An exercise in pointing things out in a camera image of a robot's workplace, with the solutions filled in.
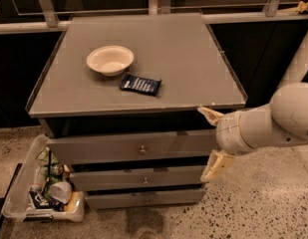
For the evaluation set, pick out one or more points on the white paper cup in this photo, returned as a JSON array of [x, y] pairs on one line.
[[61, 191]]

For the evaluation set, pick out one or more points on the white bowl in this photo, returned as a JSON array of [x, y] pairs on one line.
[[110, 61]]

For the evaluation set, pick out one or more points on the grey middle drawer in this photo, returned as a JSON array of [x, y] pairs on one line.
[[137, 178]]

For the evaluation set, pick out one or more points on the green snack bag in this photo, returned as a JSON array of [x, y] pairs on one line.
[[52, 169]]

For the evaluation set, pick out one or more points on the grey drawer cabinet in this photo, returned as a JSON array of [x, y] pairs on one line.
[[70, 99]]

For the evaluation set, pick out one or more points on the grey top drawer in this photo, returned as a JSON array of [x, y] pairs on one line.
[[132, 147]]

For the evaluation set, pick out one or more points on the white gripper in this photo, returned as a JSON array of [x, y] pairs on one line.
[[227, 133]]

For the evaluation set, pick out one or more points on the blue white packet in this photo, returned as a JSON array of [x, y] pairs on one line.
[[41, 202]]

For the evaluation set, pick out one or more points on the yellow sponge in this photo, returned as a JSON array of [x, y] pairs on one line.
[[71, 206]]

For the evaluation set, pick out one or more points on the grey drawer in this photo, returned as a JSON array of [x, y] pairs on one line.
[[132, 147], [151, 198], [137, 178]]

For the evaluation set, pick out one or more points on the grey bottom drawer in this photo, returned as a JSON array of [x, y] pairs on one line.
[[151, 198]]

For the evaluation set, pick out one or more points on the blue snack packet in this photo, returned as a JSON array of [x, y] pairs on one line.
[[140, 85]]

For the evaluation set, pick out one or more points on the clear plastic bin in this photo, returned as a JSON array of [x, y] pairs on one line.
[[30, 178]]

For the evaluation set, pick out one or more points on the yellow cloth on railing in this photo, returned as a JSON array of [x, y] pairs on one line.
[[302, 8]]

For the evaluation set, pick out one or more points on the metal railing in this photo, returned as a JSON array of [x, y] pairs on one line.
[[32, 16]]

